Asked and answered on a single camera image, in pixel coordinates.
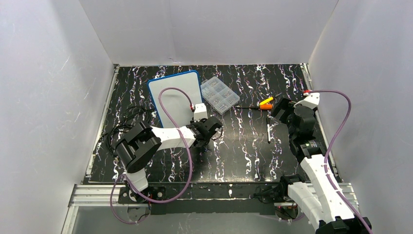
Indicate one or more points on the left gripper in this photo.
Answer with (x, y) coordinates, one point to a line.
(209, 128)

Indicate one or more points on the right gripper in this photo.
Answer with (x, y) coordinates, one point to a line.
(283, 109)

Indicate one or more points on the black white marker pen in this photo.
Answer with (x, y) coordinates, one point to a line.
(268, 130)

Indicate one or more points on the blue framed whiteboard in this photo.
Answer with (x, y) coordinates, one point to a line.
(176, 103)

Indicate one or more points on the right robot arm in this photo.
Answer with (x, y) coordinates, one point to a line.
(325, 205)

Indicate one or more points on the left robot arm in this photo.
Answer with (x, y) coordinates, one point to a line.
(138, 146)

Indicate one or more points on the clear plastic screw box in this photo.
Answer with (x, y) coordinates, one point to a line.
(218, 95)

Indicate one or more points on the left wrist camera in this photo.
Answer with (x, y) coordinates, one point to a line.
(200, 112)

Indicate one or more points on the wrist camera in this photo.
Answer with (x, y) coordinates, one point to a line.
(200, 112)
(310, 100)

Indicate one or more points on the yellow handled screwdriver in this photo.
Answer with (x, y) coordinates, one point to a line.
(266, 101)

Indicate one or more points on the orange handled screwdriver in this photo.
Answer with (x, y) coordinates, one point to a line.
(259, 107)

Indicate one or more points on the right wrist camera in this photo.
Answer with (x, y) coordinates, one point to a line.
(310, 100)

